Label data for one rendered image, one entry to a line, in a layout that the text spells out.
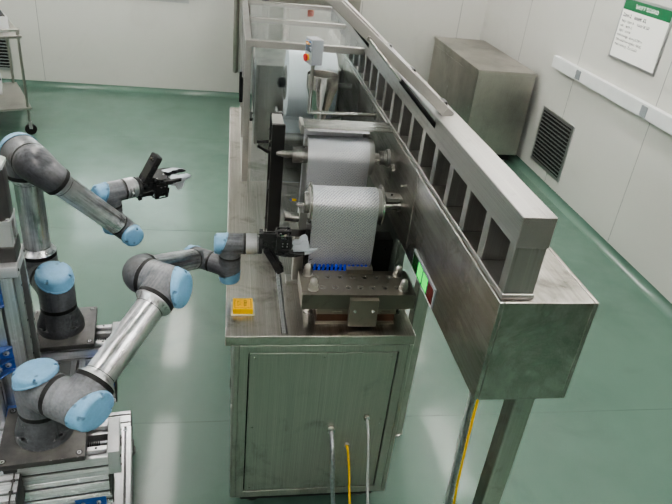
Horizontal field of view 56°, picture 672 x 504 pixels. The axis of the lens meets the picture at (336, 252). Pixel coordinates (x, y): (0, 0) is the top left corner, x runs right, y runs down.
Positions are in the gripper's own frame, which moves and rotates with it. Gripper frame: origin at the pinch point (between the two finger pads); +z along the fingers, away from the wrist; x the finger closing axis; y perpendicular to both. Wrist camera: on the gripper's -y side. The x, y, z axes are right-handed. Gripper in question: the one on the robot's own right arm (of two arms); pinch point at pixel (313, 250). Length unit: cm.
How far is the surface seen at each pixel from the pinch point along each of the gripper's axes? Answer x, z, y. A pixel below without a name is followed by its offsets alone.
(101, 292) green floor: 135, -105, -109
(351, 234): -0.3, 13.1, 6.9
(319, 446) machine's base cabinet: -26, 6, -72
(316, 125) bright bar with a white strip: 30.3, 1.3, 36.5
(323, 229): -0.2, 2.8, 8.7
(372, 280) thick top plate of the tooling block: -10.6, 20.6, -6.0
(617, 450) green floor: -1, 159, -109
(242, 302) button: -9.4, -25.1, -16.6
